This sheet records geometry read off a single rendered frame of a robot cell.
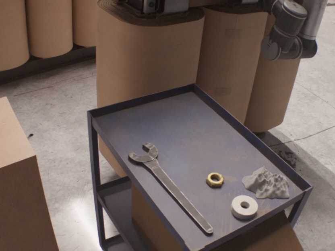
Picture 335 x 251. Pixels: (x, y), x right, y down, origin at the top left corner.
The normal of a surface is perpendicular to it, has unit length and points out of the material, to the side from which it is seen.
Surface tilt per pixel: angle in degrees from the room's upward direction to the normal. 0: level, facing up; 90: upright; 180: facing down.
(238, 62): 90
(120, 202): 0
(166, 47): 90
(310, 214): 0
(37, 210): 90
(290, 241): 26
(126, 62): 90
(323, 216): 0
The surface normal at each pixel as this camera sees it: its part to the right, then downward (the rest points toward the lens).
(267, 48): -0.88, 0.17
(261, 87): -0.20, 0.59
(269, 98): 0.18, 0.62
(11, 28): 0.70, 0.49
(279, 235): 0.32, -0.46
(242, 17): 0.52, 0.56
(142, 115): 0.09, -0.78
